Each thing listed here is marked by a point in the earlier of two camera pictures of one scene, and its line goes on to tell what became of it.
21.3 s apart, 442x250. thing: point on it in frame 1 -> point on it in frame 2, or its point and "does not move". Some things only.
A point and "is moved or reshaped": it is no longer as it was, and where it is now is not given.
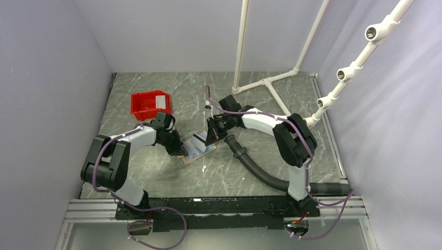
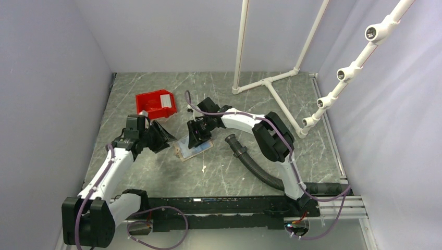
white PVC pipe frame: x=376 y=34 does not move
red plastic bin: x=143 y=104 is moved or reshaped
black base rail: x=171 y=214 does not move
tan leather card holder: x=186 y=161 -> x=182 y=149
